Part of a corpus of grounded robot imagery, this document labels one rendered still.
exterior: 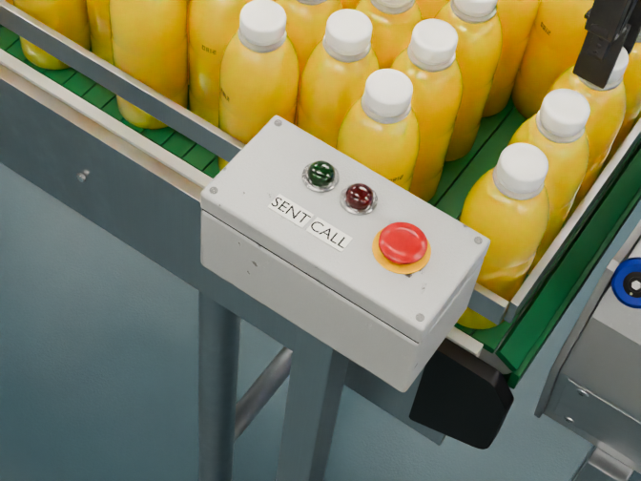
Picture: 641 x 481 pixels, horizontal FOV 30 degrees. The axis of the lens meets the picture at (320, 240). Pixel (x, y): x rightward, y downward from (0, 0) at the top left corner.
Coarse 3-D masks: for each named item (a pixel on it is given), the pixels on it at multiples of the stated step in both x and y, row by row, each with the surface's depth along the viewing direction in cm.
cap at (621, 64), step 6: (624, 48) 102; (624, 54) 101; (618, 60) 101; (624, 60) 101; (618, 66) 100; (624, 66) 100; (612, 72) 100; (618, 72) 100; (612, 78) 101; (618, 78) 101
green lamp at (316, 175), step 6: (312, 162) 91; (318, 162) 91; (324, 162) 91; (312, 168) 91; (318, 168) 91; (324, 168) 91; (330, 168) 91; (306, 174) 91; (312, 174) 91; (318, 174) 90; (324, 174) 90; (330, 174) 91; (312, 180) 91; (318, 180) 90; (324, 180) 90; (330, 180) 91; (324, 186) 91
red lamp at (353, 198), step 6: (354, 186) 90; (360, 186) 90; (366, 186) 90; (348, 192) 90; (354, 192) 90; (360, 192) 90; (366, 192) 90; (372, 192) 90; (348, 198) 90; (354, 198) 90; (360, 198) 90; (366, 198) 90; (372, 198) 90; (348, 204) 90; (354, 204) 90; (360, 204) 90; (366, 204) 90
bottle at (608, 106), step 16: (560, 80) 105; (576, 80) 103; (592, 96) 102; (608, 96) 102; (624, 96) 104; (592, 112) 103; (608, 112) 103; (624, 112) 105; (592, 128) 104; (608, 128) 104; (592, 144) 105; (608, 144) 107; (592, 160) 108; (592, 176) 110
